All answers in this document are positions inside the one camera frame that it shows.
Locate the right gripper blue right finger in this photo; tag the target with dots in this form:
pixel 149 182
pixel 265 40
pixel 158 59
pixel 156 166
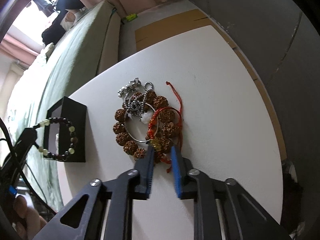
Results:
pixel 185 185

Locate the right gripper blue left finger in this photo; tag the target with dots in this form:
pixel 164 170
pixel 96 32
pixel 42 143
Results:
pixel 145 169

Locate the beige headboard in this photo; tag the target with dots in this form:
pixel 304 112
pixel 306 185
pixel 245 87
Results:
pixel 15 72

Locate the black square jewelry box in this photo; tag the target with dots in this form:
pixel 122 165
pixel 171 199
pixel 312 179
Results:
pixel 64 137

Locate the person's left hand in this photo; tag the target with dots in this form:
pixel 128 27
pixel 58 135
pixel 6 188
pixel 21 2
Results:
pixel 34 222

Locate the green object on floor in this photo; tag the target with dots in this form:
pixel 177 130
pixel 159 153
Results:
pixel 131 17

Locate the pink curtain left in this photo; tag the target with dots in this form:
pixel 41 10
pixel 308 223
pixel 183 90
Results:
pixel 16 50

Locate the dark hanging clothes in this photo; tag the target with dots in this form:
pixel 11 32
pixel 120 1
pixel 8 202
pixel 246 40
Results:
pixel 46 6

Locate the bed with green sheet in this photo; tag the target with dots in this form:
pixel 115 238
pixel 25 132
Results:
pixel 86 50

